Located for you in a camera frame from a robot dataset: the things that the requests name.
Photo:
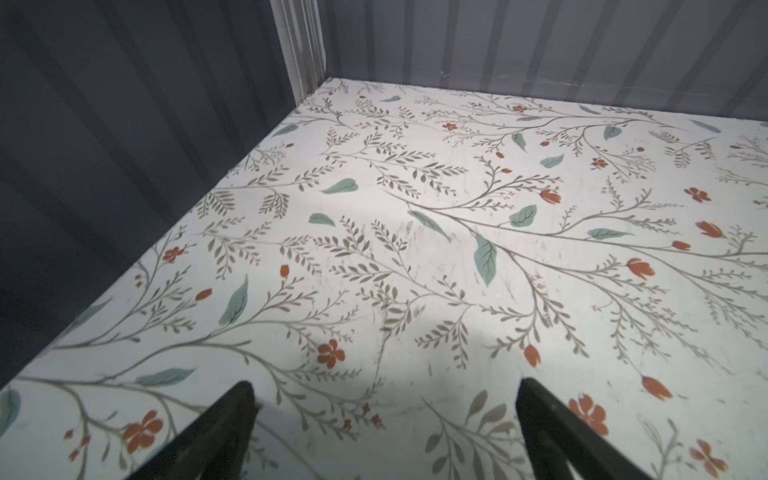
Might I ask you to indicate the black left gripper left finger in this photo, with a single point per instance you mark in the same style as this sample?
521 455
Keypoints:
213 446

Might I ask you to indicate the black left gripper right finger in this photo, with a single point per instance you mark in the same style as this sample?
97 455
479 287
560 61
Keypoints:
559 444

